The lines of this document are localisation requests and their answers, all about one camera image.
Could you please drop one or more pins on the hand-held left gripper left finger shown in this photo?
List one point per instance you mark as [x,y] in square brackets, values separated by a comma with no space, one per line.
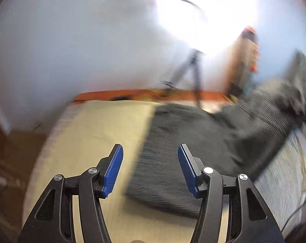
[114,168]

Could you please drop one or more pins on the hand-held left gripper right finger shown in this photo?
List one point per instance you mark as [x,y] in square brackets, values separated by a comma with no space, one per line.
[187,168]

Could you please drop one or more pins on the dark grey ribbed pants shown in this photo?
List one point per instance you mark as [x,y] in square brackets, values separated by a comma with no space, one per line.
[206,141]

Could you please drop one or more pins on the beige bed mattress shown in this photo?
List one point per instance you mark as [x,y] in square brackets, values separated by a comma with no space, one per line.
[87,136]

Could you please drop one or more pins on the black tripod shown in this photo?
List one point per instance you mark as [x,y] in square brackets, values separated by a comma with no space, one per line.
[192,73]

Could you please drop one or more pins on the orange and brown shelf rack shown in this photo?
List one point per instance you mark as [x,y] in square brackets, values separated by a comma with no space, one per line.
[245,58]

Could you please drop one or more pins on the orange bed frame edge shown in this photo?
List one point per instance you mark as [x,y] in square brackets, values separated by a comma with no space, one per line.
[148,95]

